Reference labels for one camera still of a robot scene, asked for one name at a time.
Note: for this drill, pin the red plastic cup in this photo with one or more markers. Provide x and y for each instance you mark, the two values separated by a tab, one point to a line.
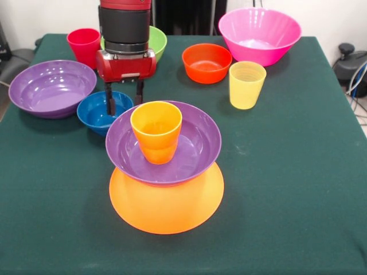
83	48

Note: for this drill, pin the red-orange plastic bowl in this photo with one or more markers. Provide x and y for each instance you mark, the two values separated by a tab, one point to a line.
206	64

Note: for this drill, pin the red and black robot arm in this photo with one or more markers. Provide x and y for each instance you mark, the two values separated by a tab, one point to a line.
124	25

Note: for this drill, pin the large yellow-orange plastic bowl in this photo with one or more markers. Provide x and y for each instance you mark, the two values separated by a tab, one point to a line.
166	209

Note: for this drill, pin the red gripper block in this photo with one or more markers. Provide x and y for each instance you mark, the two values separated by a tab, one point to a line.
126	67

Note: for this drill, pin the purple plastic bowl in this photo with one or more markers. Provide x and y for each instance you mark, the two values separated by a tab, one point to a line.
195	149
51	90

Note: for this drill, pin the orange plastic cup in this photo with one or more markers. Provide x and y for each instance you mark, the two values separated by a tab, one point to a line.
156	131

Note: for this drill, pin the blue plastic bowl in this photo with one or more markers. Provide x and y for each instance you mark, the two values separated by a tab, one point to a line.
91	114

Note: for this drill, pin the yellow plastic cup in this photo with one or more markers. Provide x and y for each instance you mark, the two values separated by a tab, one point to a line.
246	88

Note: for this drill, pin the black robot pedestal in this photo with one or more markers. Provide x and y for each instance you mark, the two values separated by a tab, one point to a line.
189	17

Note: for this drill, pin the large pink plastic bowl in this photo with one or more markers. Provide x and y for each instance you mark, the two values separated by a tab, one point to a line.
258	34

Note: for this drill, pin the green plastic bowl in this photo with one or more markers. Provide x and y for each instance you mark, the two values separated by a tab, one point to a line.
157	43

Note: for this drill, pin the black floor stand base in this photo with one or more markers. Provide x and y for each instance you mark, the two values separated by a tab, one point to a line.
348	61
17	60

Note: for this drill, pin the dark green table cloth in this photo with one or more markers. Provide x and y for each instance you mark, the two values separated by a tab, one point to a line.
286	186

